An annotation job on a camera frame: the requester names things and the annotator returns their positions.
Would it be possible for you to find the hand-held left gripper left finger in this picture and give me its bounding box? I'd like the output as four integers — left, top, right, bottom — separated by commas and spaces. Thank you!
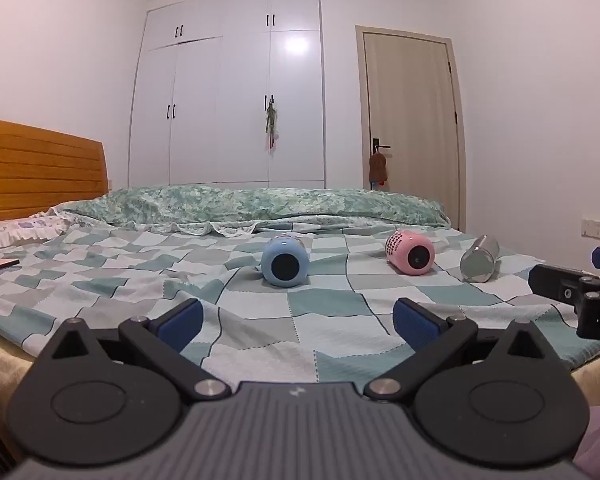
38, 298, 232, 402

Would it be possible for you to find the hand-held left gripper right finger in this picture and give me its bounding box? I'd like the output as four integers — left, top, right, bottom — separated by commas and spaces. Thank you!
364, 297, 567, 402

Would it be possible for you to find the pink cup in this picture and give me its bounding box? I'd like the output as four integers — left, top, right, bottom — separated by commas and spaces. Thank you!
384, 230, 436, 276

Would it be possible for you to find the stainless steel cup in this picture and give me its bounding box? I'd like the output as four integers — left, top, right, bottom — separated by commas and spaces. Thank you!
459, 234, 501, 283

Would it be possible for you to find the blue cup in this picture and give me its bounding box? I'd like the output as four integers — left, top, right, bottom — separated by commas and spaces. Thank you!
260, 234, 310, 288

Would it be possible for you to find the checkered bed sheet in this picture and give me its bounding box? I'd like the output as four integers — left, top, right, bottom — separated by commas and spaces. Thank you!
0, 220, 600, 387

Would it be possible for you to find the green floral quilt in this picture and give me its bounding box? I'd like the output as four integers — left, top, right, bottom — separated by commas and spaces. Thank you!
55, 185, 451, 237

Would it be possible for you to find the beige mattress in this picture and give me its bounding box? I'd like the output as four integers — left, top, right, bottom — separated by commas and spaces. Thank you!
0, 324, 37, 406

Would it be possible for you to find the floral ruffled pillow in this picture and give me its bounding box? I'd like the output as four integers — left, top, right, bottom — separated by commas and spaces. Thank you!
0, 210, 76, 256

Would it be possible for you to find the beige door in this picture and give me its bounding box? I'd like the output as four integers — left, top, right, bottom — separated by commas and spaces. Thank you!
355, 25, 467, 232

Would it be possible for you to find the wooden headboard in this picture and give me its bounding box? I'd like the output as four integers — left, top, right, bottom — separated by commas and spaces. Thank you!
0, 116, 110, 223

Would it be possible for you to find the green hanging ornament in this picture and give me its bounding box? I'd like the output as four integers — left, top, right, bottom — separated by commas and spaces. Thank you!
264, 101, 281, 151

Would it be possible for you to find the white wardrobe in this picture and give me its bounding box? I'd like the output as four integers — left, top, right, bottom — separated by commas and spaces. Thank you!
127, 0, 327, 192

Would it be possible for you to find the brown pouch on handle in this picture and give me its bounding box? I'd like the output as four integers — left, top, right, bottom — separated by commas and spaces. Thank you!
369, 152, 388, 191

